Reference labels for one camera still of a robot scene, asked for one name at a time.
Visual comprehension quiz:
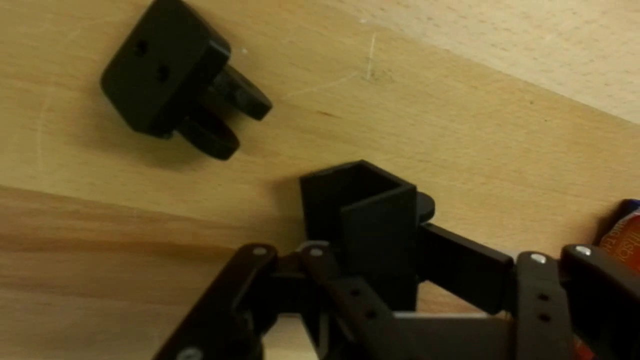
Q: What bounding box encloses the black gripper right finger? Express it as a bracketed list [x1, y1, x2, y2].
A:
[417, 222, 640, 360]

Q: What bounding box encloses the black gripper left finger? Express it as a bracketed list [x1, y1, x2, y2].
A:
[152, 240, 416, 360]

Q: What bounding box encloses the black box bracket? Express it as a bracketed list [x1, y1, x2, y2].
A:
[298, 157, 436, 314]

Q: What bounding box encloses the black two-prong block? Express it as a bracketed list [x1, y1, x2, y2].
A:
[98, 0, 276, 164]

